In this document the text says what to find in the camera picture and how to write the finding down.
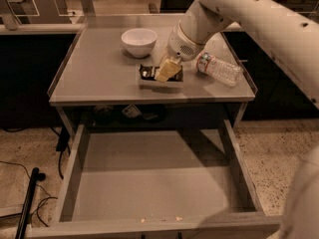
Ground grey open top drawer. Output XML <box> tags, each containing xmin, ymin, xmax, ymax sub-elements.
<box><xmin>27</xmin><ymin>119</ymin><xmax>280</xmax><ymax>239</ymax></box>

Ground dark items under tabletop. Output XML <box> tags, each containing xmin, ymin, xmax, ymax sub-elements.
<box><xmin>92</xmin><ymin>105</ymin><xmax>166</xmax><ymax>124</ymax></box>

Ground black pole on floor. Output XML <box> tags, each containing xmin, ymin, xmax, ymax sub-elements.
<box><xmin>15</xmin><ymin>167</ymin><xmax>45</xmax><ymax>239</ymax></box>

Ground clear plastic water bottle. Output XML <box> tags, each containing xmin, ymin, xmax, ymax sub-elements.
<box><xmin>195</xmin><ymin>53</ymin><xmax>242</xmax><ymax>88</ymax></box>

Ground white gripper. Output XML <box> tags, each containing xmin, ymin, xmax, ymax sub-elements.
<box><xmin>156</xmin><ymin>21</ymin><xmax>204</xmax><ymax>82</ymax></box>

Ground white ceramic bowl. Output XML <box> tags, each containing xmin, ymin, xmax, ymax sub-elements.
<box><xmin>121</xmin><ymin>28</ymin><xmax>158</xmax><ymax>58</ymax></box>

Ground white horizontal rail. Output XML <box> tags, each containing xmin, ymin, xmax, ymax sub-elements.
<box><xmin>0</xmin><ymin>24</ymin><xmax>86</xmax><ymax>35</ymax></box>

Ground dark chocolate bar wrapper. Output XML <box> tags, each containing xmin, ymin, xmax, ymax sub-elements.
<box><xmin>139</xmin><ymin>65</ymin><xmax>183</xmax><ymax>82</ymax></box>

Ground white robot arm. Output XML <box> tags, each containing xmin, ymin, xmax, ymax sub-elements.
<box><xmin>156</xmin><ymin>0</ymin><xmax>319</xmax><ymax>239</ymax></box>

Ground black floor cable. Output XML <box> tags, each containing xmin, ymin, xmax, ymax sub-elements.
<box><xmin>0</xmin><ymin>126</ymin><xmax>73</xmax><ymax>227</ymax></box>

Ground grey cabinet table frame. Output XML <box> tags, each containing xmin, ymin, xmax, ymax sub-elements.
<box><xmin>50</xmin><ymin>14</ymin><xmax>256</xmax><ymax>134</ymax></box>

